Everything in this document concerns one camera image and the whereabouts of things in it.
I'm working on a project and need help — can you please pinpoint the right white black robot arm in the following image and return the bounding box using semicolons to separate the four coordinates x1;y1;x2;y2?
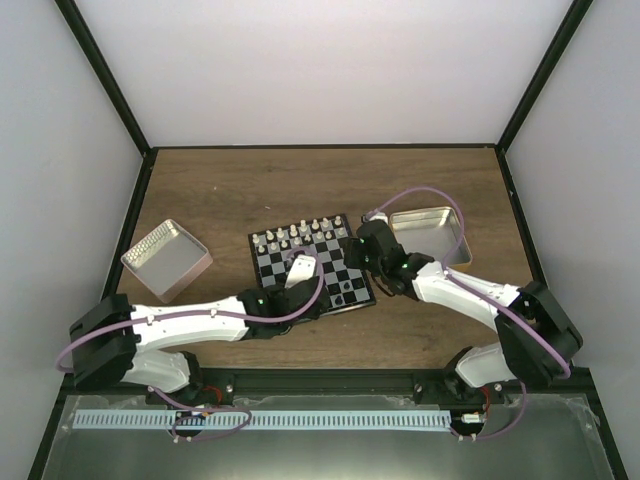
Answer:
339;219;583;403

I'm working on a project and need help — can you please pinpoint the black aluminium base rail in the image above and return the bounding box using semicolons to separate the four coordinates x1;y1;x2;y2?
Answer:
64;367;466;406

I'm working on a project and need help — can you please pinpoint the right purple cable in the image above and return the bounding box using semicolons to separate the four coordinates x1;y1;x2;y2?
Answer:
360;187;574;441

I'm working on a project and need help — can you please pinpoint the gold metal tin tray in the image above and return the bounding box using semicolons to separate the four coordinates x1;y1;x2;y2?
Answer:
389;206;473;272

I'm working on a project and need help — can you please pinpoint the black and silver chessboard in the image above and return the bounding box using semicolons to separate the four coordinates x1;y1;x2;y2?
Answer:
247;213;377;321

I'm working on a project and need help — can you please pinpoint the light blue slotted cable duct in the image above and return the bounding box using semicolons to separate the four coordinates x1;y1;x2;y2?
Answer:
72;409;451;432

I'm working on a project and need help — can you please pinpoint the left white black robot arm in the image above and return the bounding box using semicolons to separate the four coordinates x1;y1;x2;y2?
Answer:
55;276;331;404

